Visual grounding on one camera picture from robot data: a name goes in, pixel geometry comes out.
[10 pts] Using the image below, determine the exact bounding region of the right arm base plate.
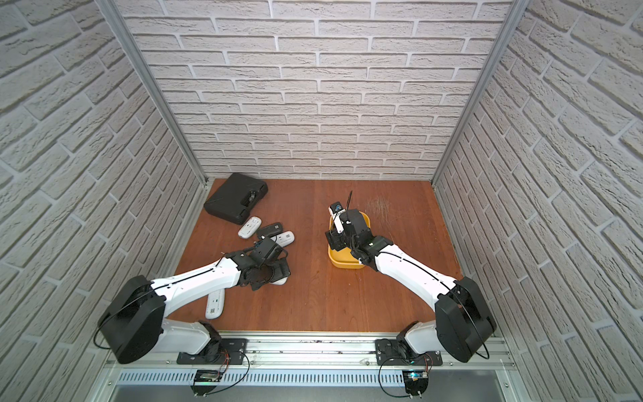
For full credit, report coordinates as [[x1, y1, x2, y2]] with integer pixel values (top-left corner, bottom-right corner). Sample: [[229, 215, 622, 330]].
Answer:
[[374, 338, 443, 367]]

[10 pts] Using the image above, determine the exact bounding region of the yellow plastic storage box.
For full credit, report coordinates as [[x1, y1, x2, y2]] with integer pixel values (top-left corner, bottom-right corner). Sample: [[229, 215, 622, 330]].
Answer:
[[327, 210, 372, 271]]

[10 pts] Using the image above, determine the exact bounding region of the white upturned mouse with label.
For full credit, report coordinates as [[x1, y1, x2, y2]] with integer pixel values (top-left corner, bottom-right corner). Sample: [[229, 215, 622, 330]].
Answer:
[[271, 277, 288, 286]]

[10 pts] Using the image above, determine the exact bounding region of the dark grey upturned mouse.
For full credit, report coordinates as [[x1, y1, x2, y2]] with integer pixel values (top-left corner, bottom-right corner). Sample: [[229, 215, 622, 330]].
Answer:
[[256, 222, 284, 240]]

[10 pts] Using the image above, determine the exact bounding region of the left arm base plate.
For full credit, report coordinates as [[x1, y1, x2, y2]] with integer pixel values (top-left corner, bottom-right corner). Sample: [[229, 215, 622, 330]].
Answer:
[[177, 338, 248, 366]]

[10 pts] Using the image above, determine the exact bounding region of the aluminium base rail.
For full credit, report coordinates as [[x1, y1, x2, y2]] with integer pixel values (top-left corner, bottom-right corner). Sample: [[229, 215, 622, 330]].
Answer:
[[102, 332, 516, 389]]

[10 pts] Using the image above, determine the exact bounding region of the black carrying case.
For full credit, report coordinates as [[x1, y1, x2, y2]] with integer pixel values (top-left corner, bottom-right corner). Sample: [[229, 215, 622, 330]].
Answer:
[[204, 173, 268, 225]]

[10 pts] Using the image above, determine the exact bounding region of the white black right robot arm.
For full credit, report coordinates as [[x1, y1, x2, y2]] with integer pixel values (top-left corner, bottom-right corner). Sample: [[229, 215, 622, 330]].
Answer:
[[326, 202, 497, 363]]

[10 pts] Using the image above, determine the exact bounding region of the controller board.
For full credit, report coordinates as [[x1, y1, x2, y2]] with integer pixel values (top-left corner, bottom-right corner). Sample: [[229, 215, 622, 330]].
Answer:
[[191, 370, 224, 397], [403, 370, 430, 398]]

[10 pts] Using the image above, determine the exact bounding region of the left controller board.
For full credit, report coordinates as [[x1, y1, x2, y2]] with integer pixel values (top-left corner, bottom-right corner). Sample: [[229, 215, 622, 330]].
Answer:
[[191, 370, 224, 397]]

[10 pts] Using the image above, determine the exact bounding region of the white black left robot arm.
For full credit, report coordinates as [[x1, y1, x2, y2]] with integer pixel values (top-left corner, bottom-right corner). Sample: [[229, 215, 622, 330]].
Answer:
[[96, 239, 291, 364]]

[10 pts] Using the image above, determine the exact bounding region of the right controller board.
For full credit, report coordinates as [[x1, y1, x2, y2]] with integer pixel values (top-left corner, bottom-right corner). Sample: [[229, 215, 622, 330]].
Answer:
[[403, 370, 430, 398]]

